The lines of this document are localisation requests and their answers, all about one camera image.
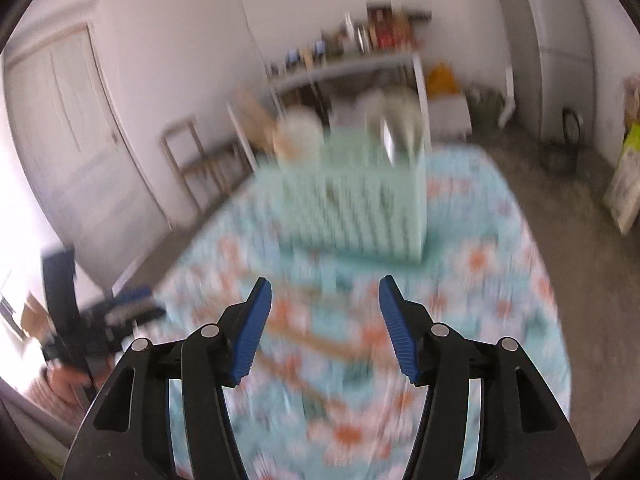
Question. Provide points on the floral tablecloth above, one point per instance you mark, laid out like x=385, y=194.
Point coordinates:
x=475, y=270

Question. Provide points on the silver refrigerator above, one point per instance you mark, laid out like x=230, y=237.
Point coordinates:
x=560, y=60

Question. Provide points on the green plastic utensil holder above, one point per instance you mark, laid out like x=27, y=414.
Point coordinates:
x=350, y=210

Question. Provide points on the rice cooker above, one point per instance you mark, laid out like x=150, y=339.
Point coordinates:
x=560, y=157

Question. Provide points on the green bag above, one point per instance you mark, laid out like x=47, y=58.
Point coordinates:
x=485, y=107

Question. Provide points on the wooden chair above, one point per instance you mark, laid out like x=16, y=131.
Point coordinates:
x=210, y=157

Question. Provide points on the white box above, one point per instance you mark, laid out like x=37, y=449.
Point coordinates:
x=450, y=117

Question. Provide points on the white and yellow rice bag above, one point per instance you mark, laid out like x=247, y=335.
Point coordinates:
x=625, y=185

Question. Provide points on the small device blue screen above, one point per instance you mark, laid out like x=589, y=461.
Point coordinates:
x=291, y=56
x=318, y=49

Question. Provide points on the white door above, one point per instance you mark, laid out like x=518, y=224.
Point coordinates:
x=75, y=135

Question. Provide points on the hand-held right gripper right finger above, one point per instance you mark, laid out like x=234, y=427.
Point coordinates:
x=400, y=335

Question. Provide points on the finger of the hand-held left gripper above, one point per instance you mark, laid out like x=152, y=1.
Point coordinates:
x=132, y=296

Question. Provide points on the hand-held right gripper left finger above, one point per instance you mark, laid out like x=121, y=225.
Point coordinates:
x=250, y=335

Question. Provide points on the white side table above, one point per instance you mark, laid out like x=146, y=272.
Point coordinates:
x=350, y=65

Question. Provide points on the white plastic spoon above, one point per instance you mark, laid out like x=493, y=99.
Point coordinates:
x=300, y=132

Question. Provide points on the dark bottle red label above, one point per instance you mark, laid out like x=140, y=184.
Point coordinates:
x=384, y=32

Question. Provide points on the orange plastic bag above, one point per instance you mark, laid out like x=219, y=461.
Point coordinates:
x=442, y=80

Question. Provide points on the white foam board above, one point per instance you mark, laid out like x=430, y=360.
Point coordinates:
x=507, y=97

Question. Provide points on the person's left hand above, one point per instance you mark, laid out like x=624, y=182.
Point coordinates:
x=67, y=380

